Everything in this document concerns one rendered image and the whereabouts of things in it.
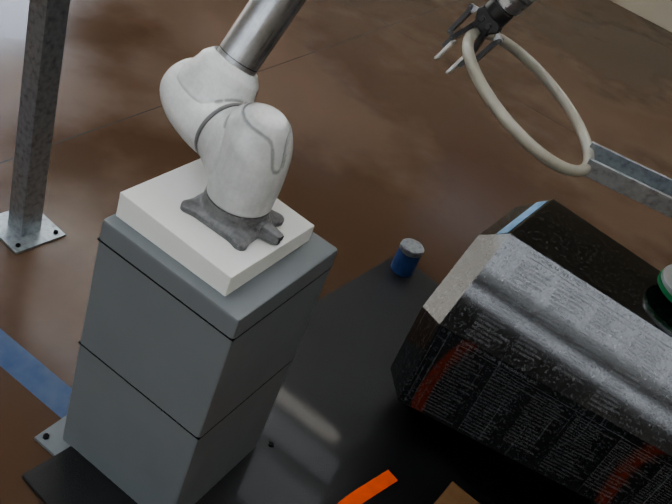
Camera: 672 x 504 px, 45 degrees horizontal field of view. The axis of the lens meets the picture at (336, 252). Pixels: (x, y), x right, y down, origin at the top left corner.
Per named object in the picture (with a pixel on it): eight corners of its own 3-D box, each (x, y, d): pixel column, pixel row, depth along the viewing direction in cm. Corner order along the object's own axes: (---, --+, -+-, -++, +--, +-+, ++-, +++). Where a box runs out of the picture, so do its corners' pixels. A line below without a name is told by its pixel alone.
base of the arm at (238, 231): (255, 263, 176) (263, 244, 173) (176, 207, 181) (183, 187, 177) (298, 231, 190) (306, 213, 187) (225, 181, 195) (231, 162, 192)
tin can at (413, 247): (417, 276, 336) (429, 252, 328) (397, 278, 331) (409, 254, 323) (405, 260, 342) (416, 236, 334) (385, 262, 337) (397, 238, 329)
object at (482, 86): (593, 133, 240) (601, 127, 238) (581, 209, 200) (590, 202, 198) (478, 12, 233) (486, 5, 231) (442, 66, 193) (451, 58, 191)
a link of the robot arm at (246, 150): (230, 224, 173) (261, 140, 161) (185, 172, 182) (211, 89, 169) (287, 212, 184) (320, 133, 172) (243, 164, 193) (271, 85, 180)
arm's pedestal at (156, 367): (167, 557, 210) (243, 346, 163) (33, 439, 224) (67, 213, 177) (279, 448, 248) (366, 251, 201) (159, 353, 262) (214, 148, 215)
